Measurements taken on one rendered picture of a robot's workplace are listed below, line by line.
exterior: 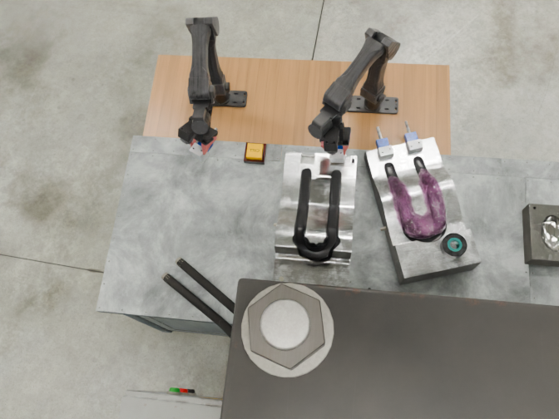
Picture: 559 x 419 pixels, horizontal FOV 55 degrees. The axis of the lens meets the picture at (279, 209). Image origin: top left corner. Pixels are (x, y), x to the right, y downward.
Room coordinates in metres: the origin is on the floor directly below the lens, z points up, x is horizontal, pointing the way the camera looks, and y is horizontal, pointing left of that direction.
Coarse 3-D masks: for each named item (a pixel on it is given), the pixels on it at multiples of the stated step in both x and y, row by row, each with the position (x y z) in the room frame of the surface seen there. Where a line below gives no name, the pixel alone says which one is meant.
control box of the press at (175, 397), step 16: (128, 400) 0.08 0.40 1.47; (144, 400) 0.07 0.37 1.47; (160, 400) 0.07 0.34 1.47; (176, 400) 0.06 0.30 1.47; (192, 400) 0.05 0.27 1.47; (208, 400) 0.05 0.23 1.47; (128, 416) 0.05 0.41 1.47; (144, 416) 0.04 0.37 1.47; (160, 416) 0.04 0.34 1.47; (176, 416) 0.03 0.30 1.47; (192, 416) 0.02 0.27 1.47; (208, 416) 0.02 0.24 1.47
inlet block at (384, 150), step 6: (378, 126) 0.90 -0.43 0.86; (378, 132) 0.88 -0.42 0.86; (384, 138) 0.85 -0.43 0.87; (378, 144) 0.83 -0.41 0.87; (384, 144) 0.82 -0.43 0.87; (378, 150) 0.80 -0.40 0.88; (384, 150) 0.79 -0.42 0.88; (390, 150) 0.79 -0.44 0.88; (378, 156) 0.79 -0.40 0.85; (384, 156) 0.77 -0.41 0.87; (390, 156) 0.77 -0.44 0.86
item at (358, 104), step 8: (352, 96) 1.08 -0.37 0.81; (360, 96) 1.07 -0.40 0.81; (352, 104) 1.05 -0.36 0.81; (360, 104) 1.04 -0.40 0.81; (368, 104) 1.01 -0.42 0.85; (376, 104) 1.00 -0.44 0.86; (384, 104) 1.02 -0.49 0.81; (392, 104) 1.01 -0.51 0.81; (360, 112) 1.01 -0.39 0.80; (368, 112) 1.00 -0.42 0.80; (376, 112) 0.99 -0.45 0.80; (384, 112) 0.98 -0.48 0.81; (392, 112) 0.98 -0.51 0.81
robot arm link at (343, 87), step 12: (372, 36) 1.05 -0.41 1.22; (372, 48) 0.98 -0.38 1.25; (396, 48) 1.00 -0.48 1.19; (360, 60) 0.95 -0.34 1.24; (372, 60) 0.95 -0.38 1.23; (348, 72) 0.93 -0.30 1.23; (360, 72) 0.92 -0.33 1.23; (336, 84) 0.90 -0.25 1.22; (348, 84) 0.89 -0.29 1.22; (324, 96) 0.88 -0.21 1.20; (336, 96) 0.86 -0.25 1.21; (348, 96) 0.85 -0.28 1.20; (336, 108) 0.83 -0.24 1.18
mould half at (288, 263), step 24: (288, 168) 0.80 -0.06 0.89; (312, 168) 0.78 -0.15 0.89; (336, 168) 0.76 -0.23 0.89; (288, 192) 0.71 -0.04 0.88; (312, 192) 0.69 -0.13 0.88; (288, 216) 0.61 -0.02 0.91; (312, 216) 0.59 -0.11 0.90; (288, 240) 0.52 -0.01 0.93; (312, 240) 0.50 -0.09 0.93; (288, 264) 0.45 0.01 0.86; (312, 264) 0.44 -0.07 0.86; (336, 264) 0.42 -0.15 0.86
